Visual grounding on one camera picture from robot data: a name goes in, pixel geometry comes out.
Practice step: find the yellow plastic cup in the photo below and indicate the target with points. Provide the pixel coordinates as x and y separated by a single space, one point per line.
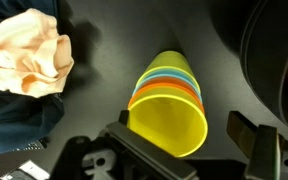
170 126
170 60

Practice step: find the peach cloth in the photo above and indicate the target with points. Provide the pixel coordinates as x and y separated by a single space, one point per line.
27 56

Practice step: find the blue plastic cup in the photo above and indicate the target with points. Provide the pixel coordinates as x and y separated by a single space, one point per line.
164 74

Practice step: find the black bowl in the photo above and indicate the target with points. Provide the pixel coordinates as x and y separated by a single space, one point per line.
267 60

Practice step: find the orange plastic cup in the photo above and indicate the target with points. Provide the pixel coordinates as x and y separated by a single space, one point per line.
165 85

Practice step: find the small grey white device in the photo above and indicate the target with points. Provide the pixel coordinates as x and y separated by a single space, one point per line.
27 170

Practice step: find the navy blue cloth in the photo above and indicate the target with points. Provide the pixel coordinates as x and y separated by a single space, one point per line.
17 123

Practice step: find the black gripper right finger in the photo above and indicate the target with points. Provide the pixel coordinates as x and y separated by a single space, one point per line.
264 150

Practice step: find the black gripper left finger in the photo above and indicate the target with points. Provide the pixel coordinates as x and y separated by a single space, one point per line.
150 150

